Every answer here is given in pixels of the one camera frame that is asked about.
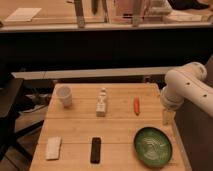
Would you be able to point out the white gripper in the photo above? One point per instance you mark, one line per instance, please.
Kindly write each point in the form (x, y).
(171, 101)

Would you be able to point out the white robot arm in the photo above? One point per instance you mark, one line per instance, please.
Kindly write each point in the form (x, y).
(186, 94)

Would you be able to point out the white sponge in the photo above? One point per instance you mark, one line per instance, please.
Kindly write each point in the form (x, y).
(53, 148)

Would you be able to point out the orange carrot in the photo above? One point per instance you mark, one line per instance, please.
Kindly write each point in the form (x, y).
(137, 106)

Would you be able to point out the white small bottle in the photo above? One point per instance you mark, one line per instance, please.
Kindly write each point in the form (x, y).
(101, 106)

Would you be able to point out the wooden cutting board table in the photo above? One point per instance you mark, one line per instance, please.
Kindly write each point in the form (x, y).
(79, 124)

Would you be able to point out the black rectangular remote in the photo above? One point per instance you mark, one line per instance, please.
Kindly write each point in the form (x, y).
(95, 150)

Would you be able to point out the white paper cup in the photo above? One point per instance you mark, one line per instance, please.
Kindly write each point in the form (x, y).
(64, 94)

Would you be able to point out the black chair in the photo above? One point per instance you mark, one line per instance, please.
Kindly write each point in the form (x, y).
(9, 97)

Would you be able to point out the white paper sheet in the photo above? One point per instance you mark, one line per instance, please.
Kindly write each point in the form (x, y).
(23, 15)

